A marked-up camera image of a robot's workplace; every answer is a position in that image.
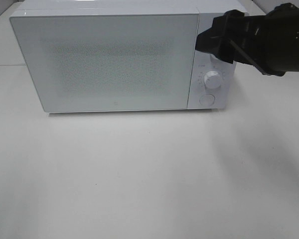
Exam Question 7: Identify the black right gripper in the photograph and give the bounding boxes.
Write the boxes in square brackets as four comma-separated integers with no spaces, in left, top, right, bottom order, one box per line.
[195,9,267,75]

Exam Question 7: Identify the round white door release button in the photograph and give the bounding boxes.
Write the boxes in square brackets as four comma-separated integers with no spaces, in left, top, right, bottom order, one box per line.
[199,94,215,108]

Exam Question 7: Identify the white microwave door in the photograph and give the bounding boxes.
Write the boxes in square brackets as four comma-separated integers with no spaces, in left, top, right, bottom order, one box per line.
[10,14,198,113]

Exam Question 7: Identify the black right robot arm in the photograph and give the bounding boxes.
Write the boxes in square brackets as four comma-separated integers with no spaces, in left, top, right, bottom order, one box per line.
[195,3,299,77]

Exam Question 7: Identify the white microwave oven body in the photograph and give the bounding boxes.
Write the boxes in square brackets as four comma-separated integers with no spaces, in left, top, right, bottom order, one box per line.
[9,0,245,110]

